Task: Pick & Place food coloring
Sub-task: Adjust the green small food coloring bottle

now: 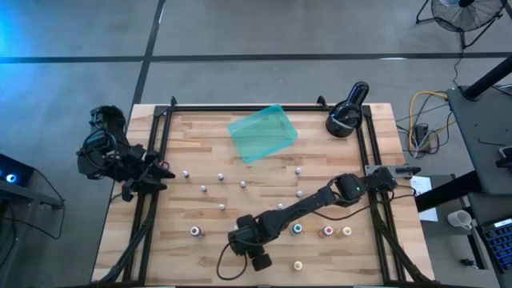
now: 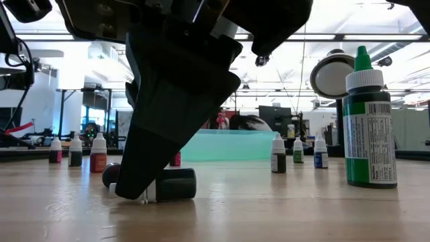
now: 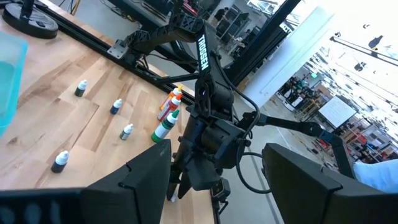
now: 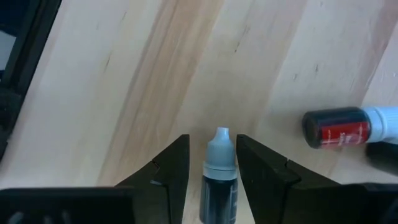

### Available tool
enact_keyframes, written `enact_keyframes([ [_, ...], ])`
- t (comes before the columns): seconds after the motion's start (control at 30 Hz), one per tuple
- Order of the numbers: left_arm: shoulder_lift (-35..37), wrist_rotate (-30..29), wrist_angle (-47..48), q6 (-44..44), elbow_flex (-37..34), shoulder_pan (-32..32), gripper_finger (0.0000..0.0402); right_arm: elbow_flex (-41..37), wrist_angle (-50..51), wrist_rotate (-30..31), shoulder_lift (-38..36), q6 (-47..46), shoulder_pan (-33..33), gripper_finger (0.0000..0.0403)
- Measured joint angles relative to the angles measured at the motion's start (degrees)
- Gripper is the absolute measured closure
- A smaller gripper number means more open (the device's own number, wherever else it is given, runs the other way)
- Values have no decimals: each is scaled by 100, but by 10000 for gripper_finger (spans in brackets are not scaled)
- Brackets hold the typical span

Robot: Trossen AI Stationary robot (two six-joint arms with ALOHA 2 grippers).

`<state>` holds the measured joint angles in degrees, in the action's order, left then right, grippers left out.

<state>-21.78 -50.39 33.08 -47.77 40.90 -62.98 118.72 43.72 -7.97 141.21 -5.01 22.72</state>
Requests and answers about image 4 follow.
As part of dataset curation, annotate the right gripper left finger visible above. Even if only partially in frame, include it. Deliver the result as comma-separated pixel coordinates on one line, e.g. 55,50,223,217
114,133,191,224

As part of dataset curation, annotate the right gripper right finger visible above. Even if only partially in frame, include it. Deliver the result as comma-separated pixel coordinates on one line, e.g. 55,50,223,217
235,133,341,224

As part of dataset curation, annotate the small black bottle white cap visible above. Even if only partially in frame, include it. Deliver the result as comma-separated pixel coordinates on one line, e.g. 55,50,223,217
198,126,239,224

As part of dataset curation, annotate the small red label bottle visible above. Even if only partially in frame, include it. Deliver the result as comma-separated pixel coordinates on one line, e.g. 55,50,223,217
300,105,398,150

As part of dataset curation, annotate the black aluminium table frame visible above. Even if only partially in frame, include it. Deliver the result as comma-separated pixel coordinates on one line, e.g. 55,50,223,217
0,0,63,162

